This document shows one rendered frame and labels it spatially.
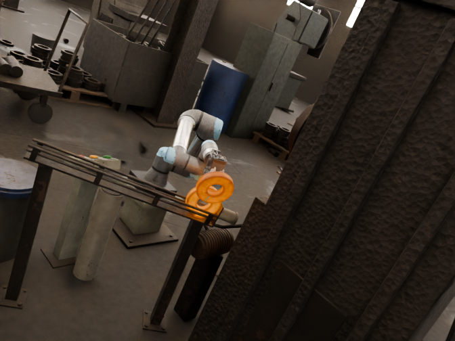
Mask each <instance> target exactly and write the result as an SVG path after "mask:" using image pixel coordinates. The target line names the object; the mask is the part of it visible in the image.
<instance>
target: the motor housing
mask: <svg viewBox="0 0 455 341"><path fill-rule="evenodd" d="M233 243H234V236H233V234H232V232H231V231H230V230H229V229H221V228H215V229H210V230H206V231H205V230H204V231H200V234H199V236H198V238H197V240H196V243H195V245H194V247H193V250H192V252H191V255H192V256H193V257H194V258H195V261H194V264H193V265H192V268H191V270H190V273H189V275H188V277H187V279H186V282H185V284H184V286H183V288H182V291H181V293H180V295H179V298H178V299H177V302H176V304H175V307H174V310H175V312H176V313H177V314H178V315H179V316H180V317H181V318H182V320H183V321H184V322H186V321H189V320H191V319H194V318H196V316H197V313H198V311H199V309H200V307H201V305H202V302H203V300H204V298H205V296H206V295H207V292H208V290H209V288H210V286H211V284H212V281H213V279H214V277H215V275H216V273H217V270H218V268H219V266H220V264H221V262H222V260H223V256H222V254H225V253H228V252H229V251H230V250H231V248H232V246H233Z"/></svg>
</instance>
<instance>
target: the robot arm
mask: <svg viewBox="0 0 455 341"><path fill-rule="evenodd" d="M177 125H178V128H177V132H176V135H175V138H174V141H173V145H172V147H162V148H160V149H159V151H158V153H157V154H156V157H155V159H154V162H153V164H152V166H151V168H150V169H149V170H148V172H146V174H145V175H144V179H145V180H146V181H147V182H149V183H152V184H155V185H157V186H160V187H165V186H166V185H167V179H168V174H169V171H171V172H173V173H176V174H178V175H181V176H183V177H185V178H189V179H191V178H193V179H194V180H196V181H197V180H199V178H201V176H203V175H205V174H207V173H209V172H213V171H219V172H223V173H224V168H225V166H226V164H227V160H226V157H225V156H222V155H219V154H220V150H218V147H217V145H216V143H215V142H214V141H213V140H218V138H219V136H220V133H221V130H222V126H223V121H222V120H220V119H218V118H215V117H214V116H211V115H209V114H207V113H205V112H202V111H200V110H188V111H186V112H184V113H183V114H182V115H181V116H180V117H179V119H178V121H177ZM192 130H193V131H196V136H195V138H194V140H193V142H192V143H191V145H190V146H189V148H188V144H189V141H190V136H191V133H192Z"/></svg>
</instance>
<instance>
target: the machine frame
mask: <svg viewBox="0 0 455 341"><path fill-rule="evenodd" d="M454 296H455V0H365V1H364V3H363V5H362V7H361V9H360V11H359V13H358V15H357V17H356V19H355V22H354V23H353V26H352V27H351V30H350V31H349V34H348V35H347V38H346V39H345V42H344V44H343V46H342V48H341V50H340V52H339V54H338V56H337V58H336V60H335V62H334V65H333V67H332V69H331V71H330V73H329V75H328V77H327V79H326V81H325V83H324V85H323V87H322V90H321V91H320V94H319V95H318V98H317V100H316V102H315V104H314V105H313V108H312V110H311V112H310V114H309V116H308V118H307V120H306V122H305V124H304V126H303V128H302V131H301V133H300V135H299V137H298V139H297V141H296V143H295V145H294V147H293V149H292V152H291V153H290V156H289V157H288V160H287V161H286V164H285V165H284V168H283V169H282V172H281V174H280V176H279V178H278V180H277V182H276V184H275V186H274V188H273V190H272V192H271V195H270V196H257V197H255V199H254V201H253V203H252V205H251V207H250V210H249V212H248V214H247V216H246V218H245V220H244V222H243V224H242V226H241V228H240V230H239V233H238V235H237V237H236V239H235V241H234V243H233V246H232V248H231V250H230V252H229V254H228V256H227V258H226V260H225V262H224V264H223V266H222V269H221V271H220V273H219V275H218V277H217V280H216V282H215V284H214V286H213V288H212V290H211V293H210V294H209V297H208V298H207V301H206V303H205V305H204V307H203V309H202V311H201V313H200V316H199V318H198V320H197V322H196V324H195V326H194V329H193V330H192V333H191V334H190V337H189V339H188V341H422V340H423V338H424V337H425V336H426V335H427V333H428V332H429V330H430V329H431V328H432V326H433V325H434V323H435V322H436V321H437V319H438V318H439V316H440V315H441V314H442V313H443V311H444V310H445V308H446V307H447V306H448V305H449V303H450V302H451V300H452V299H453V297H454Z"/></svg>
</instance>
